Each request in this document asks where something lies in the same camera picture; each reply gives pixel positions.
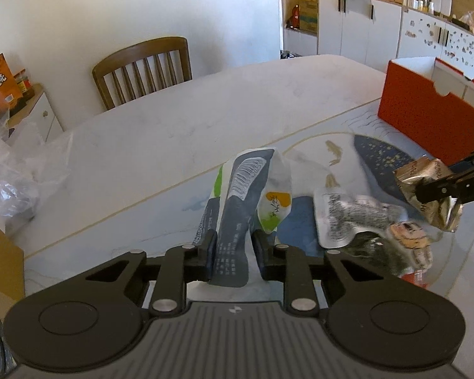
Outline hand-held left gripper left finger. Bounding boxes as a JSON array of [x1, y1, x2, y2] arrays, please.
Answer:
[[85, 231, 218, 317]]

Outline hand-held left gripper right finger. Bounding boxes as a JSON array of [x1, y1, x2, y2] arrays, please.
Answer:
[[252, 231, 396, 317]]

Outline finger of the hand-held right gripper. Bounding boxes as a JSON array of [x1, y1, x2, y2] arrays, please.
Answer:
[[446, 148, 474, 178], [414, 176, 469, 207]]

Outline gold foil packet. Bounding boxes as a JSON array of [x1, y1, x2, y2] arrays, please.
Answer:
[[395, 158, 465, 233]]

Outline white grey tissue pack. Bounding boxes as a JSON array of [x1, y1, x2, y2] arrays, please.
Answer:
[[191, 148, 293, 288]]

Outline red cardboard shoe box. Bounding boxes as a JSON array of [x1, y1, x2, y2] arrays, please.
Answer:
[[377, 57, 474, 166]]

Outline printed clear plastic packet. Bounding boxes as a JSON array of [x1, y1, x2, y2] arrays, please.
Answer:
[[314, 189, 409, 249]]

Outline white marble desktop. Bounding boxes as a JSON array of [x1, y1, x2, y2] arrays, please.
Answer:
[[8, 54, 474, 324]]

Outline white cabinet with magnets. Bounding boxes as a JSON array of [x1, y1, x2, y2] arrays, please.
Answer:
[[397, 8, 474, 89]]

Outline white lower cabinet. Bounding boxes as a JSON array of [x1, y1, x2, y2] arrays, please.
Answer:
[[318, 0, 404, 72]]

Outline brown cardboard box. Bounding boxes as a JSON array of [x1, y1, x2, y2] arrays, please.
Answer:
[[0, 215, 26, 320]]

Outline clear plastic bags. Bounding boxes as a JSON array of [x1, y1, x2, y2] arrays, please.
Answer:
[[0, 87, 74, 222]]

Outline brown wooden chair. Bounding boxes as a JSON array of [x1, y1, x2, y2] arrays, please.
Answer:
[[92, 37, 193, 112]]

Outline printed cardboard carton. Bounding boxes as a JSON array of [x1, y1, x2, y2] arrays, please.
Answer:
[[299, 0, 320, 32]]

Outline small white drawer cabinet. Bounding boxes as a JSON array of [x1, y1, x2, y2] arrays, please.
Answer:
[[6, 84, 64, 143]]

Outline glass sauce jar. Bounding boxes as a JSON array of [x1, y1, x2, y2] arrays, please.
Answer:
[[14, 71, 34, 97]]

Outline orange snack bag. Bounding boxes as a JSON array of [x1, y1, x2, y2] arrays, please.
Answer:
[[0, 53, 24, 109]]

